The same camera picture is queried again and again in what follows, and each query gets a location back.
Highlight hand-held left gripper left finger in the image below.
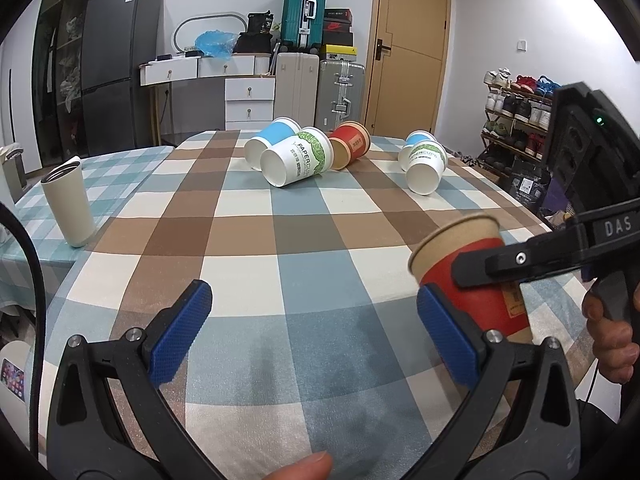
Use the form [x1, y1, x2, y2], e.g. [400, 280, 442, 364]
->
[54, 280, 236, 480]

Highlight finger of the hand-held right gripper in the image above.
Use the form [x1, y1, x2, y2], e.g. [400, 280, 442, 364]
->
[452, 212, 591, 289]

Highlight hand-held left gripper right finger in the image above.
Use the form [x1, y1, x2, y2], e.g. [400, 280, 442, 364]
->
[416, 282, 582, 480]

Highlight red and tan paper cup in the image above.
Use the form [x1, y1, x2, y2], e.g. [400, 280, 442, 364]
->
[408, 213, 534, 345]
[327, 121, 371, 171]

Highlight green patterned paper cup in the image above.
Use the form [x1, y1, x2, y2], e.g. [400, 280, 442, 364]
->
[259, 127, 334, 189]
[405, 142, 448, 196]

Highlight blue paper cup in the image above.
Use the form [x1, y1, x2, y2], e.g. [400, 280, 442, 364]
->
[398, 130, 437, 172]
[243, 117, 302, 171]

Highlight person's right hand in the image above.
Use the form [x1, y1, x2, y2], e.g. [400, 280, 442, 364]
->
[582, 290, 640, 385]

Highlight person's left hand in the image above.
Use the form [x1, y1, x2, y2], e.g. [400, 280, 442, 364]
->
[262, 451, 334, 480]

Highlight rows of shoes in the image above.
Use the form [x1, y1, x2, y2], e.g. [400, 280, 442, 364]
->
[481, 68, 562, 161]

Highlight wooden shoe rack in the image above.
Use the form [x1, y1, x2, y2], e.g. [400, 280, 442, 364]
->
[477, 82, 556, 186]

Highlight teal checked tablecloth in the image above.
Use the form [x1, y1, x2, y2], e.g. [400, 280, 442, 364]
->
[0, 145, 177, 321]

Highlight beige steel tumbler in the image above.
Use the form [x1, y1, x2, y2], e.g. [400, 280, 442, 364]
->
[40, 155, 99, 249]

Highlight smartphone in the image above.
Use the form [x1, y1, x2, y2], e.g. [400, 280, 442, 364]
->
[0, 357, 26, 403]

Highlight wooden door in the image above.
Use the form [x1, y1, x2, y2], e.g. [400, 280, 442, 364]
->
[363, 0, 452, 139]

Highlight silver suitcase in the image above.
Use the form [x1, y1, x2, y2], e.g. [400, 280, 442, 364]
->
[317, 59, 366, 130]

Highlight white desk with drawers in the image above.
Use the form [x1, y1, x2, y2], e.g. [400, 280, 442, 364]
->
[139, 54, 277, 147]

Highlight beige suitcase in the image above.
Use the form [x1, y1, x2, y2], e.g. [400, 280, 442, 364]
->
[274, 52, 320, 132]

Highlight dark grey refrigerator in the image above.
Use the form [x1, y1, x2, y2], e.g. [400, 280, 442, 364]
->
[81, 0, 162, 157]

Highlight dark glass display cabinet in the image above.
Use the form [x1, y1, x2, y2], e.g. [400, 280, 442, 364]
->
[31, 0, 92, 173]

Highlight blue plastic bag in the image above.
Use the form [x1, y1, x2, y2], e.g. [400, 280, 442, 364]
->
[194, 29, 239, 60]

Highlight stack of shoe boxes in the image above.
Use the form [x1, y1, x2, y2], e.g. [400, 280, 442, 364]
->
[321, 8, 355, 62]

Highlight oval mirror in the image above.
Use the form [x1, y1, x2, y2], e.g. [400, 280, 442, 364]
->
[172, 10, 247, 57]

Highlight black bag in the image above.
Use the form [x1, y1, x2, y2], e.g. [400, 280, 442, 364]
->
[234, 9, 275, 55]

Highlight teal suitcase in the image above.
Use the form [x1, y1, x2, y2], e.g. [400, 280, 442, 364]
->
[280, 0, 329, 54]

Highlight thin black cable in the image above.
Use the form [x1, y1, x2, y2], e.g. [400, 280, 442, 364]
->
[575, 357, 602, 407]

